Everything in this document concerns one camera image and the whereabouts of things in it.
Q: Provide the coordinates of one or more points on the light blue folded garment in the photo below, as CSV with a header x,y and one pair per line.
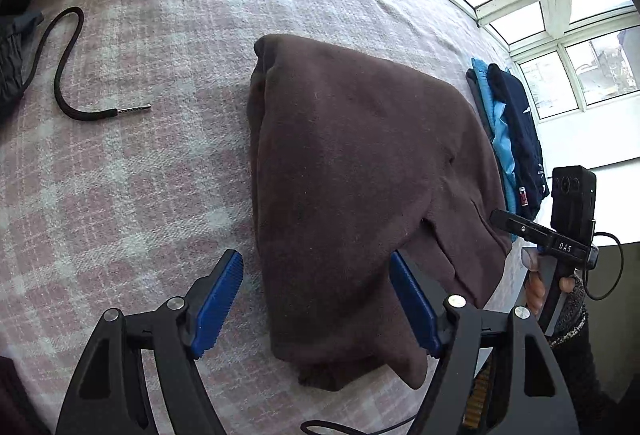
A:
x,y
500,135

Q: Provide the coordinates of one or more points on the brown fleece garment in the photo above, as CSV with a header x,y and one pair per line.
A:
x,y
350,165

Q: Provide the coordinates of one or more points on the person's right forearm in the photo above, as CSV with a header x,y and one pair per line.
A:
x,y
580,365

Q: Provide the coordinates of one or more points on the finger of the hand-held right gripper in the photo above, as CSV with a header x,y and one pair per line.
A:
x,y
520,229

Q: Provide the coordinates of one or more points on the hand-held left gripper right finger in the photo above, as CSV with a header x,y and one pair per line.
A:
x,y
412,300

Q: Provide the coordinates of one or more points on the black jacket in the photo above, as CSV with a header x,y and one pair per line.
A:
x,y
10,55

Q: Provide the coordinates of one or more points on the person's right hand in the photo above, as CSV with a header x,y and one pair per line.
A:
x,y
535,285

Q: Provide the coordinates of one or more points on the navy folded shirt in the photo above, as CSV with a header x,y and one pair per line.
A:
x,y
522,140

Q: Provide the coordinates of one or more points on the pink plaid blanket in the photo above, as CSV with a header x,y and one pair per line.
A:
x,y
125,190

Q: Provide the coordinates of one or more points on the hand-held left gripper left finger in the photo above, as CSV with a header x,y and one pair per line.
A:
x,y
220,300

